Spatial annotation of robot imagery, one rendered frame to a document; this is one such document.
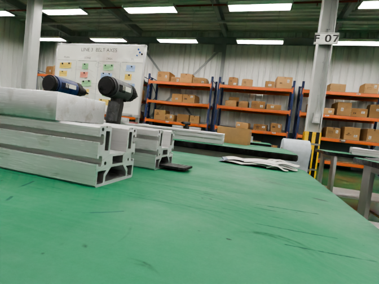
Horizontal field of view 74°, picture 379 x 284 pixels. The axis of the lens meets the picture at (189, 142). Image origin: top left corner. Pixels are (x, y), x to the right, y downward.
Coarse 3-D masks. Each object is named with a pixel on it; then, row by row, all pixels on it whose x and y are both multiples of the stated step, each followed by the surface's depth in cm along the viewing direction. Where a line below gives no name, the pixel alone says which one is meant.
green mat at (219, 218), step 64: (0, 192) 28; (64, 192) 31; (128, 192) 34; (192, 192) 37; (256, 192) 42; (320, 192) 48; (0, 256) 16; (64, 256) 17; (128, 256) 18; (192, 256) 19; (256, 256) 20; (320, 256) 21
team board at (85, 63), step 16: (64, 48) 379; (80, 48) 371; (96, 48) 364; (112, 48) 356; (128, 48) 350; (144, 48) 342; (64, 64) 380; (80, 64) 372; (96, 64) 364; (112, 64) 357; (128, 64) 350; (144, 64) 344; (80, 80) 373; (96, 80) 365; (128, 80) 351; (96, 96) 365; (128, 112) 352
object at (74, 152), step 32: (0, 128) 39; (32, 128) 38; (64, 128) 35; (96, 128) 34; (128, 128) 40; (0, 160) 39; (32, 160) 37; (64, 160) 35; (96, 160) 35; (128, 160) 42
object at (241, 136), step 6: (222, 132) 238; (228, 132) 236; (234, 132) 234; (240, 132) 232; (246, 132) 230; (228, 138) 236; (234, 138) 234; (240, 138) 232; (246, 138) 230; (240, 144) 232; (246, 144) 230
